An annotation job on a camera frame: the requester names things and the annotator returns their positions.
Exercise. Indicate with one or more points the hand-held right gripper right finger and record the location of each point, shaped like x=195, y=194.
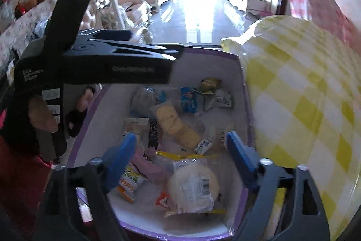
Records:
x=239, y=156

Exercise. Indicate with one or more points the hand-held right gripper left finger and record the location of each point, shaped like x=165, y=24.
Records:
x=121, y=156

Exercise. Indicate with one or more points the pink purple snack packet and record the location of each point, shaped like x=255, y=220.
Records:
x=149, y=167

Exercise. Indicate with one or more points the white brown print packet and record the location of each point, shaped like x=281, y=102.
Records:
x=136, y=126

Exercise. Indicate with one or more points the small white snack packet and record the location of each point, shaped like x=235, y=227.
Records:
x=203, y=145

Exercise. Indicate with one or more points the black snack packet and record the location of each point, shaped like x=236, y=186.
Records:
x=153, y=135

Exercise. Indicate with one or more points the purple edged white box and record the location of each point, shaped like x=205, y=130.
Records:
x=112, y=111

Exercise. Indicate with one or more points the clear dark bread packet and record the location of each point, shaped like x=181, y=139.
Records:
x=143, y=102

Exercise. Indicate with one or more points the white round bun packet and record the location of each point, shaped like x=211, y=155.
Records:
x=191, y=187

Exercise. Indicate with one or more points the orange clear pastry packet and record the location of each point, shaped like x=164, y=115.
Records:
x=169, y=119

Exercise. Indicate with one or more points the blue clear bread packet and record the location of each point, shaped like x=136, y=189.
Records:
x=188, y=99

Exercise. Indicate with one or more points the olive green snack packet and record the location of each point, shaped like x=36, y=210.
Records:
x=210, y=84

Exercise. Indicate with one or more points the person's left forearm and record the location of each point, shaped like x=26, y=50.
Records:
x=19, y=187

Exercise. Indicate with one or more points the person's left hand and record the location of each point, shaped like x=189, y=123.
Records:
x=42, y=116

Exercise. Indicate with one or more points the white ornate chair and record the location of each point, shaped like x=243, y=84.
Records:
x=112, y=3

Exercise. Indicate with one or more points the floral cloth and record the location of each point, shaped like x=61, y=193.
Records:
x=22, y=29

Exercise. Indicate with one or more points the yellow checkered tablecloth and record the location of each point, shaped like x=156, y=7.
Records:
x=296, y=102

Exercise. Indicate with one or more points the pink checkered chair cover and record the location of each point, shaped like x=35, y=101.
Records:
x=324, y=6

